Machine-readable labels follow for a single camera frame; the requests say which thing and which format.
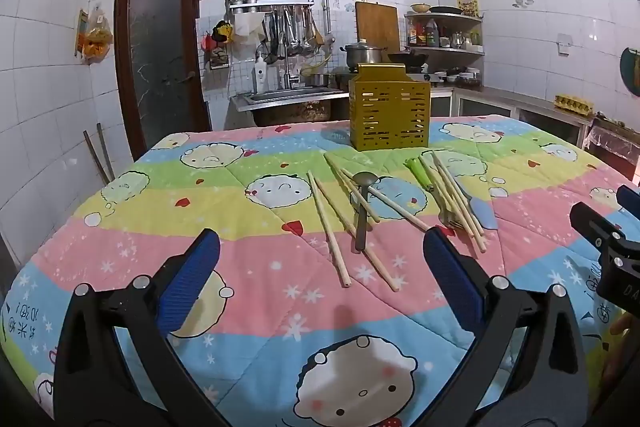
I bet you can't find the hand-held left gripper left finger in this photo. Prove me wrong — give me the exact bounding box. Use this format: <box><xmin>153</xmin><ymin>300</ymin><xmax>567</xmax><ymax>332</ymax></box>
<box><xmin>52</xmin><ymin>229</ymin><xmax>221</xmax><ymax>427</ymax></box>

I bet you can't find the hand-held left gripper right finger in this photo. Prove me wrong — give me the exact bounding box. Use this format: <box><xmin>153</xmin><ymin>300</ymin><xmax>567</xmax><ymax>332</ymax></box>
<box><xmin>412</xmin><ymin>227</ymin><xmax>590</xmax><ymax>427</ymax></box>

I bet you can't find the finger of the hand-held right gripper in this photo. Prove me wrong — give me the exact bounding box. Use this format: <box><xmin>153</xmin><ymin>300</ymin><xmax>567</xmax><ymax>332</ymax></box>
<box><xmin>570</xmin><ymin>202</ymin><xmax>627</xmax><ymax>253</ymax></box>
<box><xmin>616</xmin><ymin>184</ymin><xmax>640</xmax><ymax>214</ymax></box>

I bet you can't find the metal fork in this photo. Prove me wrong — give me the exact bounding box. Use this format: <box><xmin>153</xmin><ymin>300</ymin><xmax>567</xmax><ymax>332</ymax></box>
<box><xmin>437</xmin><ymin>187</ymin><xmax>463</xmax><ymax>229</ymax></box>

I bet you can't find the metal spoon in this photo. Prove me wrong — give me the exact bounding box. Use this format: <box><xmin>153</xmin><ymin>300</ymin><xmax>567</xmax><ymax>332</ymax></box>
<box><xmin>352</xmin><ymin>171</ymin><xmax>381</xmax><ymax>252</ymax></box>

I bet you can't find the green handled knife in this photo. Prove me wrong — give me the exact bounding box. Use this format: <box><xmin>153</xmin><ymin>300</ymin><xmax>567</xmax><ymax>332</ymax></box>
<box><xmin>404</xmin><ymin>158</ymin><xmax>437</xmax><ymax>194</ymax></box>

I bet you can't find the yellow slotted utensil holder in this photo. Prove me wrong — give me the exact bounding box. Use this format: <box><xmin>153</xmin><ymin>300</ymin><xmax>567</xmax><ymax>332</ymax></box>
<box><xmin>348</xmin><ymin>63</ymin><xmax>432</xmax><ymax>152</ymax></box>

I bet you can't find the row of hanging kitchen utensils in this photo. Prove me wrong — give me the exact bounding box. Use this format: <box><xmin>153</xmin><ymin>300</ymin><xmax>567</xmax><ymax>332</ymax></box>
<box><xmin>261</xmin><ymin>6</ymin><xmax>327</xmax><ymax>59</ymax></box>

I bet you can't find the person's right hand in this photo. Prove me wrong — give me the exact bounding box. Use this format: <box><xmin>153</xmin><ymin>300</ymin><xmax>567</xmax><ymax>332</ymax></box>
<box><xmin>600</xmin><ymin>313</ymin><xmax>640</xmax><ymax>408</ymax></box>

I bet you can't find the table with plastic cover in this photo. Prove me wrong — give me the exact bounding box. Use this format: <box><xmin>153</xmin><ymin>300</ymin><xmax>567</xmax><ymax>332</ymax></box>
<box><xmin>582</xmin><ymin>116</ymin><xmax>640</xmax><ymax>180</ymax></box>

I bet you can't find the cartoon printed blanket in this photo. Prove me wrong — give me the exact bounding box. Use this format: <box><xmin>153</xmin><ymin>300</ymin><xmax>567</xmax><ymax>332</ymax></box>
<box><xmin>0</xmin><ymin>114</ymin><xmax>640</xmax><ymax>427</ymax></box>

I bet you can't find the yellow egg carton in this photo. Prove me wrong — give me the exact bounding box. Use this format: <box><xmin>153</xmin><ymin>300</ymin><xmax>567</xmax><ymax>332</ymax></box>
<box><xmin>553</xmin><ymin>94</ymin><xmax>594</xmax><ymax>113</ymax></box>

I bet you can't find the kitchen counter cabinet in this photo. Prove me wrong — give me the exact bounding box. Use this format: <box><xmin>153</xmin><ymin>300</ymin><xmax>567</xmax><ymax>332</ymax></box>
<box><xmin>429</xmin><ymin>84</ymin><xmax>597</xmax><ymax>148</ymax></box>

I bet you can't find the wooden stick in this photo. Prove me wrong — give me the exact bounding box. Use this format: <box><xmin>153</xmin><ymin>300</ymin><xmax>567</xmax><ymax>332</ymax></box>
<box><xmin>82</xmin><ymin>130</ymin><xmax>111</xmax><ymax>186</ymax></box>
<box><xmin>96</xmin><ymin>122</ymin><xmax>117</xmax><ymax>182</ymax></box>

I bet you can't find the steel sink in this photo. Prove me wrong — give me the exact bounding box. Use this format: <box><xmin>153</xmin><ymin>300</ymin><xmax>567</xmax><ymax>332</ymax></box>
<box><xmin>230</xmin><ymin>87</ymin><xmax>351</xmax><ymax>114</ymax></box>

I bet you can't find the white soap bottle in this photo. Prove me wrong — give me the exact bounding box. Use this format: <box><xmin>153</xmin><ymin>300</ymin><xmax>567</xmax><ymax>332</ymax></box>
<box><xmin>253</xmin><ymin>55</ymin><xmax>268</xmax><ymax>94</ymax></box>

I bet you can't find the metal corner shelf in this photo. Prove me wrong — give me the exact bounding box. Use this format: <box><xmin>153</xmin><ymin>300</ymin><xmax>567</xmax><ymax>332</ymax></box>
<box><xmin>403</xmin><ymin>9</ymin><xmax>486</xmax><ymax>59</ymax></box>

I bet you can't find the brown framed glass door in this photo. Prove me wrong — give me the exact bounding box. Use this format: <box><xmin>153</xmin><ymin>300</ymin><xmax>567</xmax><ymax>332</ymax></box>
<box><xmin>114</xmin><ymin>0</ymin><xmax>212</xmax><ymax>161</ymax></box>

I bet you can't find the black wok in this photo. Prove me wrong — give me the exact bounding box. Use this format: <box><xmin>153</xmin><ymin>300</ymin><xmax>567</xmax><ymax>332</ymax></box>
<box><xmin>387</xmin><ymin>49</ymin><xmax>431</xmax><ymax>68</ymax></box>

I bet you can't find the metal faucet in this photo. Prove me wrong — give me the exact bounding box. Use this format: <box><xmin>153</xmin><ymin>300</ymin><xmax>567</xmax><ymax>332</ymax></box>
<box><xmin>282</xmin><ymin>56</ymin><xmax>302</xmax><ymax>90</ymax></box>

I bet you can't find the steel cooking pot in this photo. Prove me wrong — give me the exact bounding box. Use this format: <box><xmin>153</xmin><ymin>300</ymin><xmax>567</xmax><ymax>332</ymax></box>
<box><xmin>341</xmin><ymin>40</ymin><xmax>387</xmax><ymax>68</ymax></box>

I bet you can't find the yellow black hanging glove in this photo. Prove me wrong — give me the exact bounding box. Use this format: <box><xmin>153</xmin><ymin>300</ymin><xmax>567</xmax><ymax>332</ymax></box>
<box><xmin>212</xmin><ymin>20</ymin><xmax>235</xmax><ymax>44</ymax></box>

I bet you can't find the hanging plastic bag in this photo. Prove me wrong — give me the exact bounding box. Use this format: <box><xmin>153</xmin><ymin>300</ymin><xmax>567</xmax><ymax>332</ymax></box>
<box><xmin>76</xmin><ymin>6</ymin><xmax>114</xmax><ymax>66</ymax></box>

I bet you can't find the rectangular wooden cutting board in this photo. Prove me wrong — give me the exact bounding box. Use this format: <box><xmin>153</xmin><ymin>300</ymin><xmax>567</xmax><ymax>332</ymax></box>
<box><xmin>354</xmin><ymin>1</ymin><xmax>401</xmax><ymax>54</ymax></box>

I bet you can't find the round dark wall object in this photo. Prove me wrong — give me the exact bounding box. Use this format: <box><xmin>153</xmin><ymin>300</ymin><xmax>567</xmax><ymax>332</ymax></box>
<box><xmin>619</xmin><ymin>47</ymin><xmax>640</xmax><ymax>98</ymax></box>

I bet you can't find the metal wall rack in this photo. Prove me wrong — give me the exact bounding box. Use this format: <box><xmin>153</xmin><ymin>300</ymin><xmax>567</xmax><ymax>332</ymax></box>
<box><xmin>227</xmin><ymin>0</ymin><xmax>316</xmax><ymax>14</ymax></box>

